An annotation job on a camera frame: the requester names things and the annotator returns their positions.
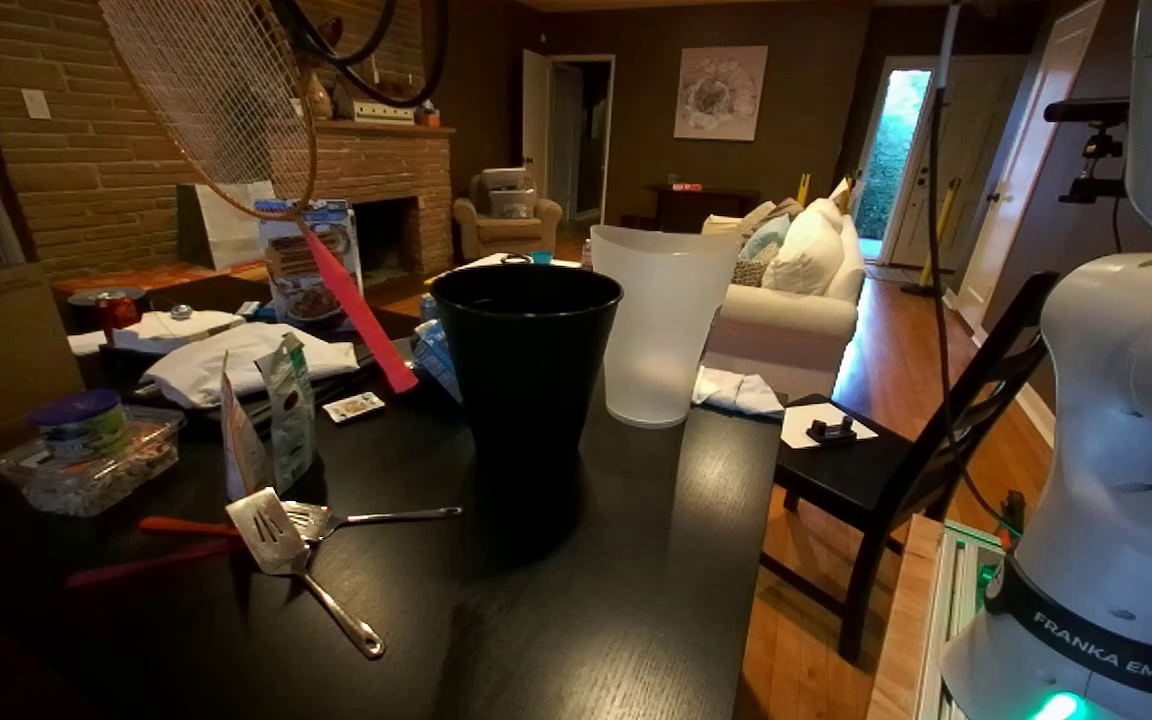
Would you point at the orange badminton racket red grip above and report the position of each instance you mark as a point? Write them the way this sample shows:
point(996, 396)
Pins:
point(232, 76)

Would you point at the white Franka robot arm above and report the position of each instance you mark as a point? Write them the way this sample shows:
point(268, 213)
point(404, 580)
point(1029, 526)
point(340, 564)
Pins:
point(1068, 616)

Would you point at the black plastic bin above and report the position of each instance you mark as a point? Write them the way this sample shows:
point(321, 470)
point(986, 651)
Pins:
point(525, 347)

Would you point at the translucent white plastic bin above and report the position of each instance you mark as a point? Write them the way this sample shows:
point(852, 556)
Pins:
point(672, 286)

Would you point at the beige armchair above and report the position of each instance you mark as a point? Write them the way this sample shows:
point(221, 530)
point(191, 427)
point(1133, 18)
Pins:
point(504, 213)

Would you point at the white paper on chair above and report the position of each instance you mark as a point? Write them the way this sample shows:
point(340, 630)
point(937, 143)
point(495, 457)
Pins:
point(816, 427)

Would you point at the white sofa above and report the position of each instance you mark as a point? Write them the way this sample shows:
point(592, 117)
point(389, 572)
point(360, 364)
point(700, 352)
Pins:
point(798, 322)

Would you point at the brick fireplace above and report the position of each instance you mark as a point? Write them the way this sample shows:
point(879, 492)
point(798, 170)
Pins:
point(392, 176)

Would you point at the cereal box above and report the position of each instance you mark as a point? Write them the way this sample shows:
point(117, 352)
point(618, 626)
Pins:
point(293, 279)

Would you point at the green white carton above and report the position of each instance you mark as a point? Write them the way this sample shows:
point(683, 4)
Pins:
point(280, 455)

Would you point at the metal fork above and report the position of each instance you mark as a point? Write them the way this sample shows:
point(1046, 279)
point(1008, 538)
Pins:
point(316, 520)

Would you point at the dark wooden chair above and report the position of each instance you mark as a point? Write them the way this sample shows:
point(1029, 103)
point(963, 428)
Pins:
point(872, 481)

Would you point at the metal slotted spatula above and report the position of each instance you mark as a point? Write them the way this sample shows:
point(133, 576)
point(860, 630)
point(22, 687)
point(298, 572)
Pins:
point(279, 550)

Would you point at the white cloth on table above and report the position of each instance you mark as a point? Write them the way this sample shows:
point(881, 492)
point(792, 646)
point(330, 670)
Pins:
point(199, 368)

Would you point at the clear plastic food container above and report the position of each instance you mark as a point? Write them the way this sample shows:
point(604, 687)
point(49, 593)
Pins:
point(89, 455)

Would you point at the framed wall picture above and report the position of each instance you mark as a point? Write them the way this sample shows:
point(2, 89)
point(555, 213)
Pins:
point(716, 93)

